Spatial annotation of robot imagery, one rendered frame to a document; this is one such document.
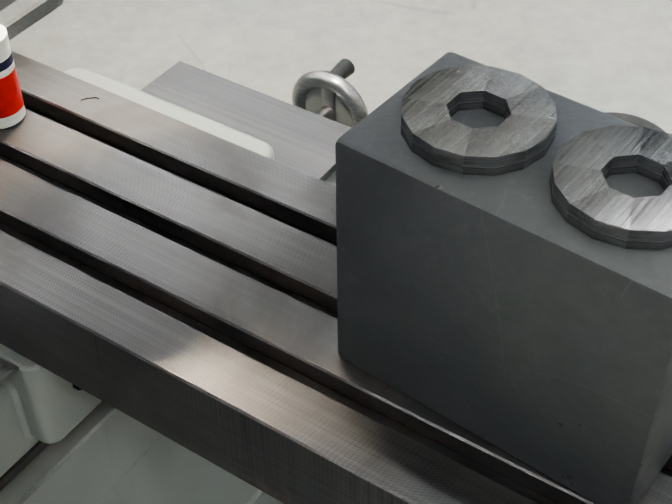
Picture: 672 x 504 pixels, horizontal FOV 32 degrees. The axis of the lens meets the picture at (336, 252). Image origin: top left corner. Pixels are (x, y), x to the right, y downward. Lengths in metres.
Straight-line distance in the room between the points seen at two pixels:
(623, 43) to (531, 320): 2.23
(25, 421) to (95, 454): 0.11
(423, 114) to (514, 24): 2.22
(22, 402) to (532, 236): 0.50
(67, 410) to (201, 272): 0.19
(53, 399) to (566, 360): 0.46
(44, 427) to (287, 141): 0.48
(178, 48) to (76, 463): 1.84
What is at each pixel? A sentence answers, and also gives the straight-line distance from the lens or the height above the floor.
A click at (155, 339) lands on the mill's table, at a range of 0.82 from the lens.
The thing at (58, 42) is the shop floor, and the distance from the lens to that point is 2.88.
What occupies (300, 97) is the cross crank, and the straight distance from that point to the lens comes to 1.53.
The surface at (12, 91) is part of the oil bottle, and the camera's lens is 1.02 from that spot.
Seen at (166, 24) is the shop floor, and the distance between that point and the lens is 2.90.
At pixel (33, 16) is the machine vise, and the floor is 0.92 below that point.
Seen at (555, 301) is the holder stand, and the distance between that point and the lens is 0.63.
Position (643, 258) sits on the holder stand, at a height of 1.10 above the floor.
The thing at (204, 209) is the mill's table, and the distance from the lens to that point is 0.91.
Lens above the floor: 1.51
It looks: 43 degrees down
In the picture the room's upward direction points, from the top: 1 degrees counter-clockwise
